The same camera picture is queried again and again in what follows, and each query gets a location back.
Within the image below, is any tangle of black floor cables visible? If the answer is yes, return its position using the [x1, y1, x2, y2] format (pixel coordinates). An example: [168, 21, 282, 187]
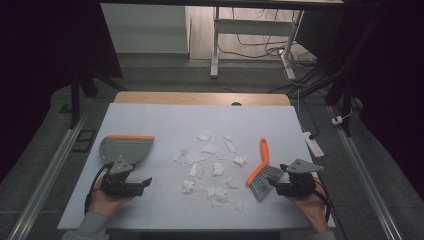
[218, 8, 323, 95]

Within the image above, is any wooden table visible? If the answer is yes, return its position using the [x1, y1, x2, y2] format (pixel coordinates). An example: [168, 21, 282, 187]
[113, 91, 292, 107]

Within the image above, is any white power strip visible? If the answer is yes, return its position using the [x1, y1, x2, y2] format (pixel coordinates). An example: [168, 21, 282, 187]
[302, 131, 325, 158]

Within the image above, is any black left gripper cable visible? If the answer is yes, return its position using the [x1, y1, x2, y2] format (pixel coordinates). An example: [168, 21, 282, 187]
[83, 162, 114, 215]

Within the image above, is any white desk frame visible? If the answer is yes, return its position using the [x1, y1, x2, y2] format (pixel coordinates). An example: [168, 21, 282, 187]
[209, 6, 305, 81]

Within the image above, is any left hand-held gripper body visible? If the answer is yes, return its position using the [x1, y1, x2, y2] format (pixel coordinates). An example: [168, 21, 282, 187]
[99, 155, 135, 198]

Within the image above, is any grey dustpan with orange edge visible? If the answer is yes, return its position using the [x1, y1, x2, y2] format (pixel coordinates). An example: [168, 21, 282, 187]
[99, 134, 156, 167]

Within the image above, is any small white adapter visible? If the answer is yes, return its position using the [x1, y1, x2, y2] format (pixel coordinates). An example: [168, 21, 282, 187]
[331, 109, 354, 127]

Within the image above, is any aluminium rail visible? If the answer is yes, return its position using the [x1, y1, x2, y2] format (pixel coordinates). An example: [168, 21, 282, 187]
[8, 111, 89, 240]
[328, 105, 404, 240]

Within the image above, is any orange brush with grey bristles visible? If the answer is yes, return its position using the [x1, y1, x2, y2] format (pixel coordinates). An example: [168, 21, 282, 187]
[245, 137, 285, 203]

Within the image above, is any black rectangular floor frame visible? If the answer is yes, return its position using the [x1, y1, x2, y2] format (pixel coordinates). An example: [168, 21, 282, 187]
[71, 129, 98, 154]

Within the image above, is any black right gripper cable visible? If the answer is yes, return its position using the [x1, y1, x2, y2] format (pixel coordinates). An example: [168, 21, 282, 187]
[313, 178, 333, 224]

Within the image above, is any person's right hand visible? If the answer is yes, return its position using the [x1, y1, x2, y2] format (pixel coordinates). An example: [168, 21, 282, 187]
[286, 184, 331, 234]

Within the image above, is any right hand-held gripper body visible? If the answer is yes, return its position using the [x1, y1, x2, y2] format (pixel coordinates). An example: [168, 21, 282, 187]
[275, 158, 325, 198]

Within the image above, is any person's left hand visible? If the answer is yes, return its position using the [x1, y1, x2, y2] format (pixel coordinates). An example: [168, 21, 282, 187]
[87, 186, 133, 217]

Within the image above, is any white cabinet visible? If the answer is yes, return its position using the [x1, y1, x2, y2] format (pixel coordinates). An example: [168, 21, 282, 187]
[100, 3, 192, 54]

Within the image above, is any light blue table mat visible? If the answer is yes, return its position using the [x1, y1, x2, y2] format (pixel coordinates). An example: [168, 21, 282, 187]
[57, 102, 336, 232]

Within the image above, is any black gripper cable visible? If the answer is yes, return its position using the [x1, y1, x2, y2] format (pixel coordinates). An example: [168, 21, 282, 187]
[83, 162, 114, 215]
[313, 178, 333, 224]

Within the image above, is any pile of white paper scraps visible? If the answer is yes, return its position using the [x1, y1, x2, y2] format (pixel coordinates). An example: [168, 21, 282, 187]
[173, 129, 248, 212]

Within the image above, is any black metal stand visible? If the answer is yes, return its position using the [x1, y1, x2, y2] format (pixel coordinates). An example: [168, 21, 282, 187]
[289, 16, 381, 138]
[68, 71, 128, 130]

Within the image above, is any dark curtain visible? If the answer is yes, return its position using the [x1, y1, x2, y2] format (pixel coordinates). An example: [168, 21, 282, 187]
[343, 0, 424, 201]
[0, 0, 124, 183]

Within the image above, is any black power strip cable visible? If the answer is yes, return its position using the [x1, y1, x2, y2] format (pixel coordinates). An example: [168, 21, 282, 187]
[297, 89, 320, 140]

